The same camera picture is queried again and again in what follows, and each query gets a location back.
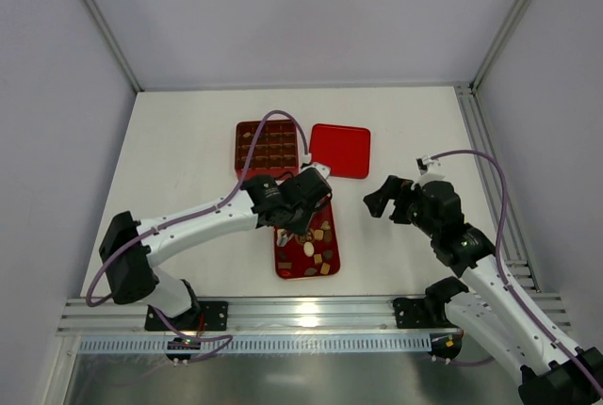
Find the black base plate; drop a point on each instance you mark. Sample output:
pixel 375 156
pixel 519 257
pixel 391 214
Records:
pixel 411 313
pixel 214 315

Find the right aluminium frame rails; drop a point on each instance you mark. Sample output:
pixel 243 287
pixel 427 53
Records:
pixel 514 248

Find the white oval chocolate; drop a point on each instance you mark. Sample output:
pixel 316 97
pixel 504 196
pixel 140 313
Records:
pixel 308 249

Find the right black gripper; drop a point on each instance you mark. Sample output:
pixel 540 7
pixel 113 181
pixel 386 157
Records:
pixel 399 200

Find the red compartment chocolate box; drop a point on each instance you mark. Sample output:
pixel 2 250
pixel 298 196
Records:
pixel 276 152

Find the tan shell chocolate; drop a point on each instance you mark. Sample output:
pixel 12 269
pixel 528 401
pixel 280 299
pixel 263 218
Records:
pixel 325 268

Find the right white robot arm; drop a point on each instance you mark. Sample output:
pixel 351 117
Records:
pixel 483 298

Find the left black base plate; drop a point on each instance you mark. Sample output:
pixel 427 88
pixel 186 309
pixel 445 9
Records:
pixel 214 315

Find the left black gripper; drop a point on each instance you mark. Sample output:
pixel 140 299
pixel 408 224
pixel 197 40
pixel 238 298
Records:
pixel 298 218

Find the red box lid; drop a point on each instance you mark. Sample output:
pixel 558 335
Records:
pixel 346 150

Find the slotted cable duct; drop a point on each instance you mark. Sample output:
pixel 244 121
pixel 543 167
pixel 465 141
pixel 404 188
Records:
pixel 260 344

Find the aluminium front rail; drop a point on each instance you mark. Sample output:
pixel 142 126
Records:
pixel 271 314

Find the dark crown chocolate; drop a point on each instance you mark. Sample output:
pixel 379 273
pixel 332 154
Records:
pixel 327 254

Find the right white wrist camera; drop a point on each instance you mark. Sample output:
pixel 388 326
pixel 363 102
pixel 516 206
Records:
pixel 430 170

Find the red rectangular tray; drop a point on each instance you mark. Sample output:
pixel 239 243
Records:
pixel 294 250

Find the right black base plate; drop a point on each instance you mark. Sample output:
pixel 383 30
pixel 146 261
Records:
pixel 411 313

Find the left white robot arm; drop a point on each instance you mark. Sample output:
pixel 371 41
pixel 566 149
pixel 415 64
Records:
pixel 132 251

